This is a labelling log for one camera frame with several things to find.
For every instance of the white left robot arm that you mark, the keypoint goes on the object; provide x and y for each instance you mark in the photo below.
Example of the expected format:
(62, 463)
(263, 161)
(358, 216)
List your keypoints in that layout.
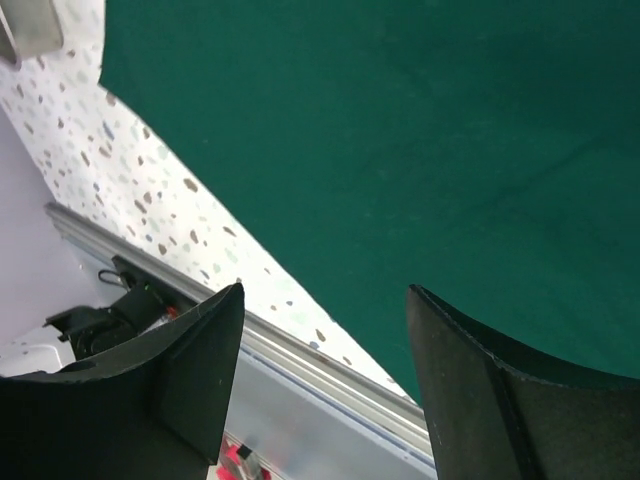
(74, 335)

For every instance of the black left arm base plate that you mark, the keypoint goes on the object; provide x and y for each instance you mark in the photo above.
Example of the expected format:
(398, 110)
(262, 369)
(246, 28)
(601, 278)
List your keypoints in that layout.
(144, 291)

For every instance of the aluminium rail frame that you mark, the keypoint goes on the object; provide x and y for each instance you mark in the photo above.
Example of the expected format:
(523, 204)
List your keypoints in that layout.
(295, 413)

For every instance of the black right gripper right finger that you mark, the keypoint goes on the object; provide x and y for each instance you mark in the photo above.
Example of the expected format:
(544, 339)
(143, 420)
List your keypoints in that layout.
(496, 408)

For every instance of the stainless steel instrument tray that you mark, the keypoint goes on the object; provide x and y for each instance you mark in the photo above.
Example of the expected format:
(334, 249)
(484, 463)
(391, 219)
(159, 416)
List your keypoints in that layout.
(29, 28)

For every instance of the green surgical drape cloth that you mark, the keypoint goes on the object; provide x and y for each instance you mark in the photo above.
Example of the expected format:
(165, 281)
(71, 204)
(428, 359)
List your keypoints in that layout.
(486, 150)

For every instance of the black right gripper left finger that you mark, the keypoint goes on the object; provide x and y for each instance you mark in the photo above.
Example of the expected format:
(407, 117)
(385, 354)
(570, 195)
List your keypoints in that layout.
(153, 407)

